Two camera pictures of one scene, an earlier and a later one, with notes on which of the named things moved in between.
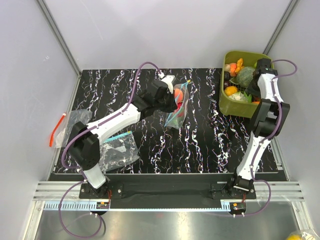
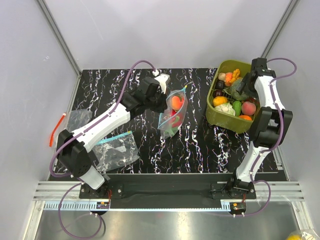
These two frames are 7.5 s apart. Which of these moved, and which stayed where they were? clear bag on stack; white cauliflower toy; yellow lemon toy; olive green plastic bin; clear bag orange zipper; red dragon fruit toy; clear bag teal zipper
Moved: olive green plastic bin; red dragon fruit toy; white cauliflower toy; clear bag teal zipper
Stayed: clear bag orange zipper; yellow lemon toy; clear bag on stack
